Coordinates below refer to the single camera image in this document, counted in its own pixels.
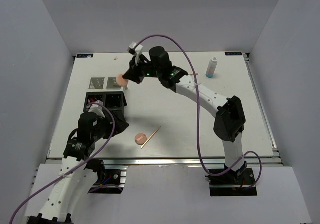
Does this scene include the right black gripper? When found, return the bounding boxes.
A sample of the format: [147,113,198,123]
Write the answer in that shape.
[122,55,162,85]

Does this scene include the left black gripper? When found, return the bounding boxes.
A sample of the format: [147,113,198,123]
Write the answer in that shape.
[91,109,129,141]

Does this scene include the pink round puff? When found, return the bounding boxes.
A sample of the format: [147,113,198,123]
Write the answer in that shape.
[134,133,148,145]
[116,74,129,87]

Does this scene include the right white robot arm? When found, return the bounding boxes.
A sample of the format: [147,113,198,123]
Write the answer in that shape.
[123,43,247,184]

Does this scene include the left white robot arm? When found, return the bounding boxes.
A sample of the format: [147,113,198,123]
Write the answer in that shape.
[27,107,129,224]

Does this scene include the black mesh organizer box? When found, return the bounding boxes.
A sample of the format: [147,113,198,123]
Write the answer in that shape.
[83,91,127,118]

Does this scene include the white mesh organizer box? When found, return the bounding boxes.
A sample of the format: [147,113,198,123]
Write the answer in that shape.
[88,77,128,90]

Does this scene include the white pink blue bottle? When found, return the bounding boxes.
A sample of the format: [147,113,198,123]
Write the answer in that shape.
[205,57,218,78]

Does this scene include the wooden stick near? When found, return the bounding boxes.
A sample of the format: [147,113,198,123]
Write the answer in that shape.
[140,126,161,149]

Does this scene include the right blue table label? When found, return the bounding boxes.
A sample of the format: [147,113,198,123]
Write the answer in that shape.
[225,51,243,56]

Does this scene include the blue table label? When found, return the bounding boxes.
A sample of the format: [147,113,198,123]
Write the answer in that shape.
[76,54,93,58]
[225,51,243,56]

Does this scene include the left blue table label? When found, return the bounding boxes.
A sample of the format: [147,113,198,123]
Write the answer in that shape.
[76,54,93,58]

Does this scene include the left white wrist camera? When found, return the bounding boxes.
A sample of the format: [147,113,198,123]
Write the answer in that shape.
[87,100,106,118]

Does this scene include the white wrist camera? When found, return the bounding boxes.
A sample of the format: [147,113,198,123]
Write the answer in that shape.
[127,42,143,65]
[87,100,106,118]

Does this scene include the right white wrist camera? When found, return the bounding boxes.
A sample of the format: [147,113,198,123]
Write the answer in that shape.
[127,42,143,65]

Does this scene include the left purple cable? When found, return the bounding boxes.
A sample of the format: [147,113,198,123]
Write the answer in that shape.
[9,102,125,224]

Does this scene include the purple cable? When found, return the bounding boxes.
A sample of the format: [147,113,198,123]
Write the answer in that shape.
[136,34,263,190]
[9,102,125,224]

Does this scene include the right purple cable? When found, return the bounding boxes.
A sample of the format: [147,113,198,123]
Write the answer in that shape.
[136,34,263,190]

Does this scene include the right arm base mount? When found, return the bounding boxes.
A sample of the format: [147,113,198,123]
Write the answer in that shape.
[205,168,258,197]

